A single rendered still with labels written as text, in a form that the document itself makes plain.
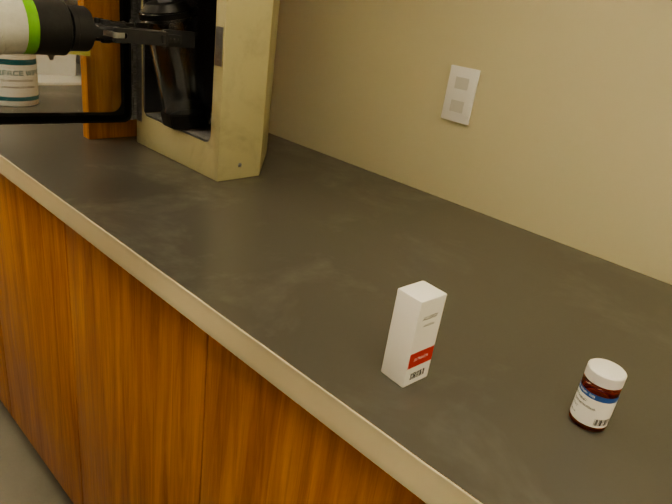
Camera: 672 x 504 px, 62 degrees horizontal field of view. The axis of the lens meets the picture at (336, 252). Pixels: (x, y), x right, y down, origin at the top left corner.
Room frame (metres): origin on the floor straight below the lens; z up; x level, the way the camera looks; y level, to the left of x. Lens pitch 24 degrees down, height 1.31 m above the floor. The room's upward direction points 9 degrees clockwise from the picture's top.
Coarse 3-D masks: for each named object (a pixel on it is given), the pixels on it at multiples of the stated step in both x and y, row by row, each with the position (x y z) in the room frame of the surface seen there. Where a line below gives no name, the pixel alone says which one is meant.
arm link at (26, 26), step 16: (0, 0) 0.91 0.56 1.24; (16, 0) 0.93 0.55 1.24; (32, 0) 0.95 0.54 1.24; (0, 16) 0.89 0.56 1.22; (16, 16) 0.91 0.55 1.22; (32, 16) 0.93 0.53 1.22; (0, 32) 0.89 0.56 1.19; (16, 32) 0.91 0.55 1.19; (32, 32) 0.93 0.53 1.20; (0, 48) 0.90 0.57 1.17; (16, 48) 0.92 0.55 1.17; (32, 48) 0.94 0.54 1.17
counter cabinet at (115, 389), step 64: (0, 192) 1.15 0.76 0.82; (0, 256) 1.18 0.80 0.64; (64, 256) 0.94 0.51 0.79; (0, 320) 1.22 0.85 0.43; (64, 320) 0.96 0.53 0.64; (128, 320) 0.79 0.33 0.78; (0, 384) 1.27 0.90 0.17; (64, 384) 0.97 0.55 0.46; (128, 384) 0.79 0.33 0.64; (192, 384) 0.67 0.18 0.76; (256, 384) 0.58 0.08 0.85; (64, 448) 0.99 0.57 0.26; (128, 448) 0.80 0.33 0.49; (192, 448) 0.67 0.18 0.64; (256, 448) 0.57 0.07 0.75; (320, 448) 0.50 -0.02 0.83
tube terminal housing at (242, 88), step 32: (224, 0) 1.09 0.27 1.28; (256, 0) 1.14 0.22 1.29; (224, 32) 1.09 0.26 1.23; (256, 32) 1.14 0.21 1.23; (224, 64) 1.09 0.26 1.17; (256, 64) 1.15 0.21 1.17; (224, 96) 1.09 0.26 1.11; (256, 96) 1.15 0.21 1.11; (160, 128) 1.23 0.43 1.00; (224, 128) 1.10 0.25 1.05; (256, 128) 1.16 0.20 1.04; (192, 160) 1.14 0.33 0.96; (224, 160) 1.10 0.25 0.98; (256, 160) 1.16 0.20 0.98
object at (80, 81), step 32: (64, 0) 1.18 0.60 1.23; (96, 0) 1.22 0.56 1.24; (0, 64) 1.10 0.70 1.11; (32, 64) 1.14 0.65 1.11; (64, 64) 1.18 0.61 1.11; (96, 64) 1.22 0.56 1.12; (0, 96) 1.09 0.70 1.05; (32, 96) 1.13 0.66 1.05; (64, 96) 1.17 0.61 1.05; (96, 96) 1.22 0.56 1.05
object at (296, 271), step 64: (0, 128) 1.24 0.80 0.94; (64, 128) 1.32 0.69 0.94; (64, 192) 0.91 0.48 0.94; (128, 192) 0.95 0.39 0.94; (192, 192) 1.01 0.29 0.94; (256, 192) 1.06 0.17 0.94; (320, 192) 1.12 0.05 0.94; (384, 192) 1.19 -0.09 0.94; (128, 256) 0.73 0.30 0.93; (192, 256) 0.74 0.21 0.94; (256, 256) 0.77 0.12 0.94; (320, 256) 0.80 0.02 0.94; (384, 256) 0.84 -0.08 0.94; (448, 256) 0.88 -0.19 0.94; (512, 256) 0.92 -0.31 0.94; (576, 256) 0.97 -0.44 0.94; (192, 320) 0.62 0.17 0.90; (256, 320) 0.59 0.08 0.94; (320, 320) 0.61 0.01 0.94; (384, 320) 0.63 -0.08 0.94; (448, 320) 0.66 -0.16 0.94; (512, 320) 0.69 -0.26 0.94; (576, 320) 0.71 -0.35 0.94; (640, 320) 0.74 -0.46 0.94; (320, 384) 0.48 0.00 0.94; (384, 384) 0.50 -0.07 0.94; (448, 384) 0.52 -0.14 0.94; (512, 384) 0.53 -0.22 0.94; (576, 384) 0.55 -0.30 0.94; (640, 384) 0.57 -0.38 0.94; (384, 448) 0.42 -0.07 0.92; (448, 448) 0.42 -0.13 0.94; (512, 448) 0.43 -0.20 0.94; (576, 448) 0.44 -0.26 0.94; (640, 448) 0.46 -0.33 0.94
